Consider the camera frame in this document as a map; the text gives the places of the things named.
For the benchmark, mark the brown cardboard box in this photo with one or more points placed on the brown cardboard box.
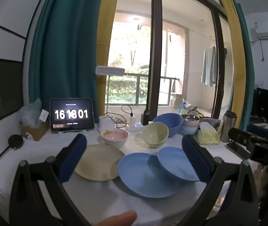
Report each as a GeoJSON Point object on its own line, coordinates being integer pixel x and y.
{"type": "Point", "coordinates": [34, 131]}

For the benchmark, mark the beige plate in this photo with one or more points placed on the beige plate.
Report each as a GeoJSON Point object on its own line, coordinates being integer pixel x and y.
{"type": "Point", "coordinates": [98, 162]}

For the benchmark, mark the small blue plate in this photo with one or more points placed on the small blue plate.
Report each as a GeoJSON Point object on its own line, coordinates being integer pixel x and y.
{"type": "Point", "coordinates": [174, 162]}

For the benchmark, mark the strawberry print bowl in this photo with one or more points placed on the strawberry print bowl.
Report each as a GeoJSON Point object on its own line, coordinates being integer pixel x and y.
{"type": "Point", "coordinates": [114, 136]}

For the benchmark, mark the white power strip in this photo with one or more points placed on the white power strip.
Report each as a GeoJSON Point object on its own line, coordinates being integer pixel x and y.
{"type": "Point", "coordinates": [137, 127]}

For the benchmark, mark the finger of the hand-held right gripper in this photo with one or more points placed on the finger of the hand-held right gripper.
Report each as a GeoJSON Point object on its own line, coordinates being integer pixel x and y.
{"type": "Point", "coordinates": [257, 130]}
{"type": "Point", "coordinates": [244, 136]}

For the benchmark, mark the hanging pale blue garment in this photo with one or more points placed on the hanging pale blue garment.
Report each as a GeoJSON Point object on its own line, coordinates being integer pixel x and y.
{"type": "Point", "coordinates": [208, 66]}

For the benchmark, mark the black flat device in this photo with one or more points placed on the black flat device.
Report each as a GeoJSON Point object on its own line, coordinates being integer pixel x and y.
{"type": "Point", "coordinates": [238, 149]}

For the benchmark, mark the yellow tissue packet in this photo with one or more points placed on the yellow tissue packet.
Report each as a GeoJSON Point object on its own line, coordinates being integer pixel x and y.
{"type": "Point", "coordinates": [208, 136]}

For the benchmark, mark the pink steel-lined bowl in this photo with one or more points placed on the pink steel-lined bowl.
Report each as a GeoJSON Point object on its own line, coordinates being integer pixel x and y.
{"type": "Point", "coordinates": [190, 122]}

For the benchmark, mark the balcony railing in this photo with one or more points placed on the balcony railing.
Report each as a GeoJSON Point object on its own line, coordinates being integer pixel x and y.
{"type": "Point", "coordinates": [137, 88]}

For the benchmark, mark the black charger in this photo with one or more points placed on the black charger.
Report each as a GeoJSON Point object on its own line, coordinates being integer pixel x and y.
{"type": "Point", "coordinates": [144, 119]}

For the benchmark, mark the teal curtain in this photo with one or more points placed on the teal curtain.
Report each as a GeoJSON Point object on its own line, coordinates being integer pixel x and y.
{"type": "Point", "coordinates": [249, 75]}
{"type": "Point", "coordinates": [65, 51]}

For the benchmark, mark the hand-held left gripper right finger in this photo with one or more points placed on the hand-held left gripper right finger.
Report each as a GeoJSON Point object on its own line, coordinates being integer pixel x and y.
{"type": "Point", "coordinates": [195, 160]}

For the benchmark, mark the light blue bowl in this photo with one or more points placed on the light blue bowl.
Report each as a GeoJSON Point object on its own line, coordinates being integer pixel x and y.
{"type": "Point", "coordinates": [189, 130]}

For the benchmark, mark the open black case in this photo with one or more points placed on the open black case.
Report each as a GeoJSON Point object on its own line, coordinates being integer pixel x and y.
{"type": "Point", "coordinates": [264, 103]}

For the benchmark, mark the white desk lamp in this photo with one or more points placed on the white desk lamp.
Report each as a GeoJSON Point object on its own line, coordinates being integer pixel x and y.
{"type": "Point", "coordinates": [110, 70]}

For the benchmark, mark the steel thermos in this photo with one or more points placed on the steel thermos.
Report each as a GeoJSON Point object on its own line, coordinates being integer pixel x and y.
{"type": "Point", "coordinates": [228, 127]}

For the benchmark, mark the yellow curtain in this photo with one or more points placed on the yellow curtain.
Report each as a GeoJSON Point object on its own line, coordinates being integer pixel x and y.
{"type": "Point", "coordinates": [237, 63]}
{"type": "Point", "coordinates": [105, 28]}

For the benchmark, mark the balcony cardboard box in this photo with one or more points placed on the balcony cardboard box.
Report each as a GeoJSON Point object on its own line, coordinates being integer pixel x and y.
{"type": "Point", "coordinates": [175, 100]}

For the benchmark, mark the blue plastic bag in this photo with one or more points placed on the blue plastic bag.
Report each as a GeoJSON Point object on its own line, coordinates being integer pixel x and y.
{"type": "Point", "coordinates": [183, 108]}

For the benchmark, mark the large blue plate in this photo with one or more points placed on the large blue plate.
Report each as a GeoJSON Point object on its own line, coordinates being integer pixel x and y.
{"type": "Point", "coordinates": [138, 176]}

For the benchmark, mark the white charger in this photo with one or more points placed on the white charger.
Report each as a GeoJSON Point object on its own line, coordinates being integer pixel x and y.
{"type": "Point", "coordinates": [133, 121]}

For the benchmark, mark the small white box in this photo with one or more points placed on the small white box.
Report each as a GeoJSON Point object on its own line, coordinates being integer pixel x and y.
{"type": "Point", "coordinates": [44, 115]}

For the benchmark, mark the black round device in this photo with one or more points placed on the black round device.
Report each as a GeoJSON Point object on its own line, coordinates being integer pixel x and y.
{"type": "Point", "coordinates": [16, 141]}

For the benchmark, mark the dark sliding door frame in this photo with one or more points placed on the dark sliding door frame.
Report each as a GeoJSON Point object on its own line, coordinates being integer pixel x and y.
{"type": "Point", "coordinates": [154, 51]}

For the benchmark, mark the cardboard box with plastic bag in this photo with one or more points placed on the cardboard box with plastic bag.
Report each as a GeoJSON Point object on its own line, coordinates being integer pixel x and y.
{"type": "Point", "coordinates": [29, 113]}

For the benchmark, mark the large blue bowl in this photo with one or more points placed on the large blue bowl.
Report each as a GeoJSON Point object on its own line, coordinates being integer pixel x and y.
{"type": "Point", "coordinates": [171, 122]}

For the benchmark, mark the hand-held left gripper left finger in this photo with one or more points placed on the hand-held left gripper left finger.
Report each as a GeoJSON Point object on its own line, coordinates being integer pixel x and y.
{"type": "Point", "coordinates": [74, 156]}

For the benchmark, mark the person's left hand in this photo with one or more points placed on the person's left hand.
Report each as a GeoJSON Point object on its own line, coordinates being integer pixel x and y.
{"type": "Point", "coordinates": [117, 219]}

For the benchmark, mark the black tablet with clock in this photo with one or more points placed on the black tablet with clock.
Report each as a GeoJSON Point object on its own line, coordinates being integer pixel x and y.
{"type": "Point", "coordinates": [71, 114]}

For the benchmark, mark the pale green bowl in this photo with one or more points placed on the pale green bowl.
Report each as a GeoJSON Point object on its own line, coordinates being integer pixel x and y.
{"type": "Point", "coordinates": [154, 135]}

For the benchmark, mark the grey cloth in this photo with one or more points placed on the grey cloth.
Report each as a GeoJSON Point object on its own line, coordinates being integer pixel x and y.
{"type": "Point", "coordinates": [215, 122]}

